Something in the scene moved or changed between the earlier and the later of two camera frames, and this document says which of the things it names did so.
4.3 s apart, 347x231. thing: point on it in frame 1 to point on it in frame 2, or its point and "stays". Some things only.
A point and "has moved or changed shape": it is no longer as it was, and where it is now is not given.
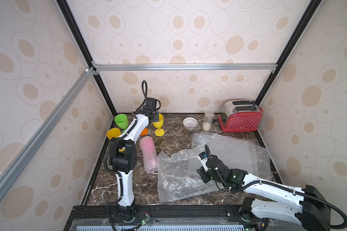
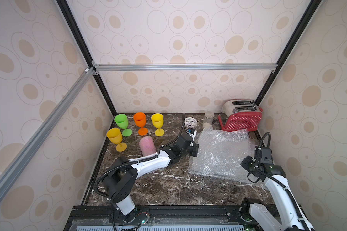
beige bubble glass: x=114 y=133 stays
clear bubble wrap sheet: x=236 y=153 has moved or changed shape
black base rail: x=164 y=217 stays
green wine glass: x=121 y=120 stays
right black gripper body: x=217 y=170 to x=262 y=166
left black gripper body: x=155 y=117 to x=191 y=149
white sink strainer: x=190 y=122 stays
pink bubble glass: x=149 y=153 stays
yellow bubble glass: x=159 y=132 stays
